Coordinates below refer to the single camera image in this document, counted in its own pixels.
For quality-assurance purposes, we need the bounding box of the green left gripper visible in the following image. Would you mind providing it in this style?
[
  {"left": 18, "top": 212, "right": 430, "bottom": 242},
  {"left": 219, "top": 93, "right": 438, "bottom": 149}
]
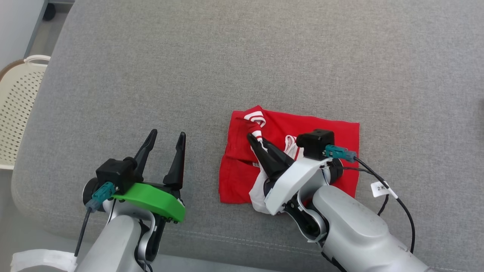
[{"left": 112, "top": 129, "right": 186, "bottom": 223}]

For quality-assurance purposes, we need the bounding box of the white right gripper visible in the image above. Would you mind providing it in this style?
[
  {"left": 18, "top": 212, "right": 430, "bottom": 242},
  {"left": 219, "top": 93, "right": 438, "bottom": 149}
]
[{"left": 247, "top": 133, "right": 333, "bottom": 216}]

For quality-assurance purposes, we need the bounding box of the red and white jersey shirt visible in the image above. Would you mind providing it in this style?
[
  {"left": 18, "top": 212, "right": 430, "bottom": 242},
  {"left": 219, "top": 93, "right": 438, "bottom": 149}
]
[{"left": 219, "top": 106, "right": 360, "bottom": 215}]

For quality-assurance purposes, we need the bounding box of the grey fabric sofa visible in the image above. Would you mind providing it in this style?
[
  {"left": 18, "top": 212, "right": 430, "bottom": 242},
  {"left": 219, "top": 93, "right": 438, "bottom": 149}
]
[{"left": 11, "top": 0, "right": 484, "bottom": 272}]

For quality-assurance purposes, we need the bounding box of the cream perforated laundry basket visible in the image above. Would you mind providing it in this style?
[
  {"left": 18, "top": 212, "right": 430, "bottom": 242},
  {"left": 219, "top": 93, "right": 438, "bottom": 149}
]
[{"left": 0, "top": 55, "right": 51, "bottom": 170}]

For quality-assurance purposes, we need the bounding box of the black cable with teal plug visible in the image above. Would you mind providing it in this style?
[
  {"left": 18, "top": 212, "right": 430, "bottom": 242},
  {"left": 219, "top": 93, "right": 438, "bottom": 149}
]
[
  {"left": 324, "top": 145, "right": 416, "bottom": 254},
  {"left": 74, "top": 181, "right": 116, "bottom": 257}
]

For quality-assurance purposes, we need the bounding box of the thin black cable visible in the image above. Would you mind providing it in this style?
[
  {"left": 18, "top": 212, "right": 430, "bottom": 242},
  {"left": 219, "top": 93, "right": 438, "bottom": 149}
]
[{"left": 338, "top": 166, "right": 390, "bottom": 216}]

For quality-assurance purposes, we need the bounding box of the white cable label tag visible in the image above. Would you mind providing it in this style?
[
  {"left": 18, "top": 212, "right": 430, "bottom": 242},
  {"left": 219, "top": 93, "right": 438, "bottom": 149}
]
[{"left": 371, "top": 181, "right": 399, "bottom": 199}]

